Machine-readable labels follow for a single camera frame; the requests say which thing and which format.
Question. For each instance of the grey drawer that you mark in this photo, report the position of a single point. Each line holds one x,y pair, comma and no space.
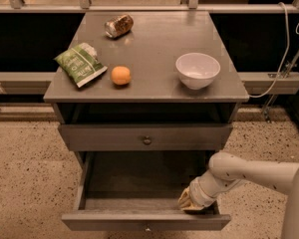
145,137
138,191

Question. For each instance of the white bowl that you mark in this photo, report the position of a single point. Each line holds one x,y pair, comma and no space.
197,70

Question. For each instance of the orange fruit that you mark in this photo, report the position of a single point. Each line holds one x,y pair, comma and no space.
121,75

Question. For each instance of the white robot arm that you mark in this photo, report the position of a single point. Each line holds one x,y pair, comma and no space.
226,171

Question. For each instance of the grey drawer cabinet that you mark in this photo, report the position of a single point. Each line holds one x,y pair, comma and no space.
155,95

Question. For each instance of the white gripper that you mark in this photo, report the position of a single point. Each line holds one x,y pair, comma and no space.
198,191

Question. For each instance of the metal stand leg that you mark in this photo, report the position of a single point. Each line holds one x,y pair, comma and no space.
272,98

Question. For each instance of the grey top drawer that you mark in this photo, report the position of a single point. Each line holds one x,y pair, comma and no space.
145,137

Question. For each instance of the green chip bag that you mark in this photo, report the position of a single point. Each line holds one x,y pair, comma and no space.
81,64

